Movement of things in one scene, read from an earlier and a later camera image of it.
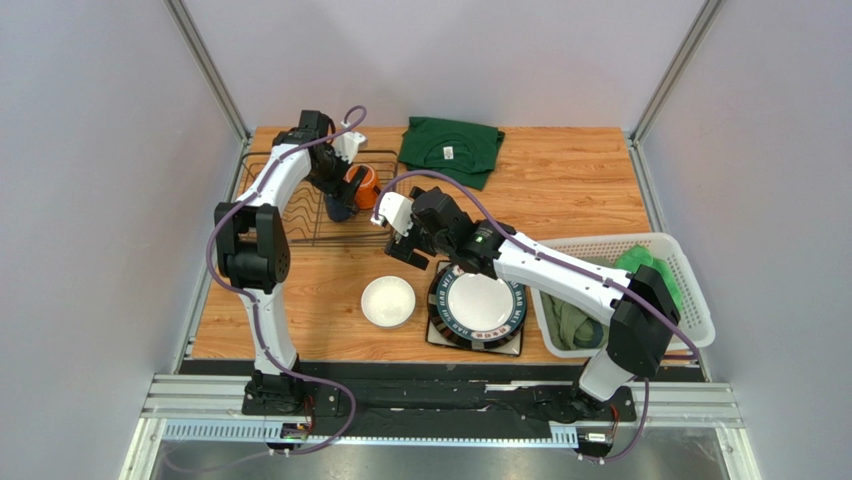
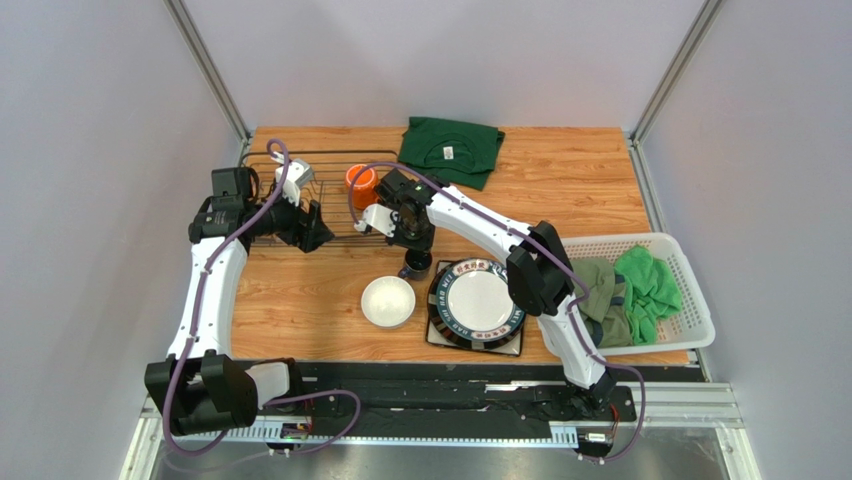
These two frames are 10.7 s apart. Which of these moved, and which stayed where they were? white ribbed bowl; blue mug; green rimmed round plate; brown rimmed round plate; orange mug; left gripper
Moved: blue mug; left gripper
Stayed: orange mug; green rimmed round plate; white ribbed bowl; brown rimmed round plate
